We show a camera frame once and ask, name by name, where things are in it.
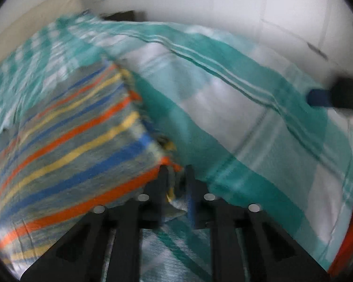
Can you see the teal checked blanket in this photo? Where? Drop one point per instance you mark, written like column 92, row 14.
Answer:
column 253, row 141

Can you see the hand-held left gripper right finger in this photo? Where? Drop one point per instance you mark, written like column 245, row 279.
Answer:
column 191, row 208

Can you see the orange cloth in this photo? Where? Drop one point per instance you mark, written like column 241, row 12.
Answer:
column 348, row 246

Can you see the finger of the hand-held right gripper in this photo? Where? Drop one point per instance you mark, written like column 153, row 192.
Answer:
column 319, row 98

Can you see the dark wooden furniture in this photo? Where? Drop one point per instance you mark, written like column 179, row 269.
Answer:
column 123, row 15

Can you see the multicolour striped cloth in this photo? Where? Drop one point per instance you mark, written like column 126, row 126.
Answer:
column 64, row 158

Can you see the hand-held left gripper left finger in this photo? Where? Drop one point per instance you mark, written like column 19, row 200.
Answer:
column 161, row 188

